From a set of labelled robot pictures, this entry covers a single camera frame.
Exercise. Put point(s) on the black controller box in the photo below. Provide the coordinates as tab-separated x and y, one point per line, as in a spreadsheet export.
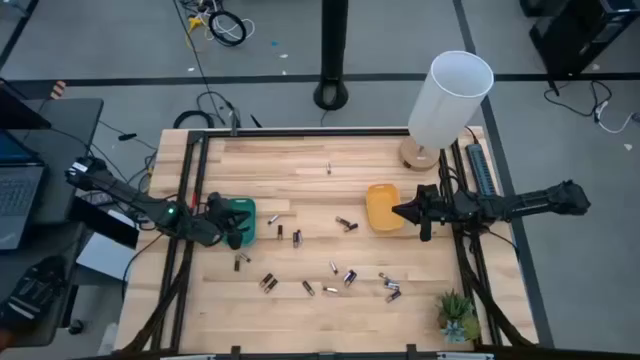
100	222

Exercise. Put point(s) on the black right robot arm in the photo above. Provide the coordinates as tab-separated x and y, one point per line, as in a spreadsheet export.
525	202

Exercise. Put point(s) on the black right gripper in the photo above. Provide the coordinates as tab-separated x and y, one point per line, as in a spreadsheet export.
430	205

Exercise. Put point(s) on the green plastic bin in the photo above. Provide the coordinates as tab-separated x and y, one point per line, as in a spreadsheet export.
251	232

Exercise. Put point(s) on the orange white striped tape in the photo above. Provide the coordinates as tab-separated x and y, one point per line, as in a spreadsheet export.
58	90

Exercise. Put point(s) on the yellow plug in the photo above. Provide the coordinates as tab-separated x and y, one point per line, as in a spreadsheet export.
195	22

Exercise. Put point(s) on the dark grey laptop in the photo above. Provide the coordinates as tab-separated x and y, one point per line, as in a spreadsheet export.
20	200

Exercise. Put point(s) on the yellow plastic bin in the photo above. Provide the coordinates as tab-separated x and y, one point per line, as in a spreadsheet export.
382	207

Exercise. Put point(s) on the white shade table lamp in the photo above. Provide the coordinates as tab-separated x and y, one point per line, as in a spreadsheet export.
450	100

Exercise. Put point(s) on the small green succulent plant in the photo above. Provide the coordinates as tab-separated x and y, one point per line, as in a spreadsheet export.
455	307

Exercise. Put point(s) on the light grey box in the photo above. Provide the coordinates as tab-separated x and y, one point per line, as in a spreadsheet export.
102	257

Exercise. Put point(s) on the black caster wheel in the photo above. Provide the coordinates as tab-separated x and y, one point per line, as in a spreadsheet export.
75	327

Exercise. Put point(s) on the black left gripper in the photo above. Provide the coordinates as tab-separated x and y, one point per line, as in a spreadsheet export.
220	207

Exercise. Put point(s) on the black side desk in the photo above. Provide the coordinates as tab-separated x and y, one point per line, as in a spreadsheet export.
70	130

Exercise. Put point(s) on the grey power strip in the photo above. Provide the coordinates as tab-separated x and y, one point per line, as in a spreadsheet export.
480	167

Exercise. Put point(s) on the black equipment cabinet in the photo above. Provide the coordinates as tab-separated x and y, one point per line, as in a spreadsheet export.
575	35

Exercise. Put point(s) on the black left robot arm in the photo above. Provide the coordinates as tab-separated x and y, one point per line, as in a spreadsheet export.
125	192

